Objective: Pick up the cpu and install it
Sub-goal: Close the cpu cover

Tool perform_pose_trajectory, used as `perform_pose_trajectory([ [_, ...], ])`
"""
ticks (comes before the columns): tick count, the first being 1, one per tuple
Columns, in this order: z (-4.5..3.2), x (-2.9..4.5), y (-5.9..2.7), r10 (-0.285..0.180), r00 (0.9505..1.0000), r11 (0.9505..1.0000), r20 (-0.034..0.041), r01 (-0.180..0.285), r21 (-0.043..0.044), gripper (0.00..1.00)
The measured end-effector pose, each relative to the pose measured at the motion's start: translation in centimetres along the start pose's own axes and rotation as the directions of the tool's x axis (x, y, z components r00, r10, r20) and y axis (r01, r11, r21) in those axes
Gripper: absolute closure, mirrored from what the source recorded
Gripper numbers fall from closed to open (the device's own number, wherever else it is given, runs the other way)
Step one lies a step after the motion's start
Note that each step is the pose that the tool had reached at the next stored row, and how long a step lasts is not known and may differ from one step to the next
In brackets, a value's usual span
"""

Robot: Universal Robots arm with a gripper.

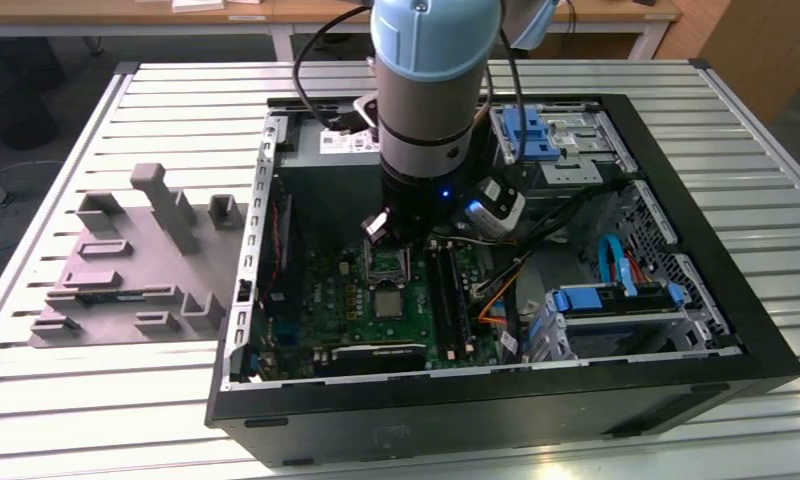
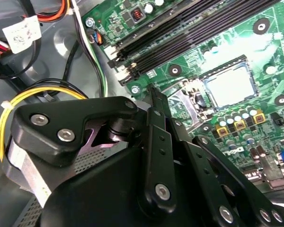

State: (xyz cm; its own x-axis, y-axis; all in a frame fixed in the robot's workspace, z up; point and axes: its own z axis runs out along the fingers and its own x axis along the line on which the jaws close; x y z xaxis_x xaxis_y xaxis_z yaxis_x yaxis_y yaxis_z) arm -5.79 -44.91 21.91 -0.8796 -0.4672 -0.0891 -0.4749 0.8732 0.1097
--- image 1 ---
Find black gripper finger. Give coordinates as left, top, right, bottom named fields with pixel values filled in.
left=361, top=209, right=393, bottom=246

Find silver CPU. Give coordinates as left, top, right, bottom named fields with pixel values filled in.
left=373, top=291, right=408, bottom=319

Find grey power supply unit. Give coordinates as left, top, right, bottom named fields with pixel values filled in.
left=277, top=117, right=387, bottom=241

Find green motherboard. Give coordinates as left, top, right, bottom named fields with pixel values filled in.
left=259, top=234, right=508, bottom=379

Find black RAM slot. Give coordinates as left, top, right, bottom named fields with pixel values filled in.
left=424, top=240, right=456, bottom=359
left=443, top=240, right=480, bottom=353

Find silver disk bay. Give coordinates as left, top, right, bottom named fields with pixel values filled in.
left=490, top=105, right=642, bottom=220
left=543, top=279, right=742, bottom=362

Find black graphics card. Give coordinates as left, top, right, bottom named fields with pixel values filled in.
left=329, top=342, right=429, bottom=377

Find hard disk in blue carrier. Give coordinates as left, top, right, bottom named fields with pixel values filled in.
left=552, top=282, right=690, bottom=317

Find grey parts rack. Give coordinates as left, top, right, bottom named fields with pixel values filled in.
left=26, top=162, right=252, bottom=350

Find RAM stick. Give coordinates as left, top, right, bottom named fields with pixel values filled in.
left=77, top=288, right=148, bottom=304

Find black desktop PC case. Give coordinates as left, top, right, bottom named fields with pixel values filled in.
left=204, top=92, right=800, bottom=469

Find white box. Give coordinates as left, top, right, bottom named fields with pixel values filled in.
left=171, top=0, right=227, bottom=14

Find black floor equipment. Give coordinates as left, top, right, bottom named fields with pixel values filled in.
left=0, top=35, right=67, bottom=151

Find brown wooden cabinet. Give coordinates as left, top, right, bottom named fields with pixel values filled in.
left=696, top=0, right=800, bottom=127

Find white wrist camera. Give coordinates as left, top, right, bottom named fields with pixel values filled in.
left=464, top=175, right=527, bottom=236
left=351, top=94, right=381, bottom=135

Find black wire bundle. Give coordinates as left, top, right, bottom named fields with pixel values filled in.
left=473, top=180, right=628, bottom=299

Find blue disk bay bracket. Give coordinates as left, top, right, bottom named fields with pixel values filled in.
left=504, top=107, right=562, bottom=162

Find orange wire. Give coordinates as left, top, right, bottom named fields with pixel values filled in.
left=477, top=294, right=510, bottom=329

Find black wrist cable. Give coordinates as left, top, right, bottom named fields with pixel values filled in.
left=291, top=4, right=375, bottom=137
left=498, top=27, right=530, bottom=162

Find blue flat wire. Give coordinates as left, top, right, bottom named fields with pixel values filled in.
left=598, top=233, right=642, bottom=300

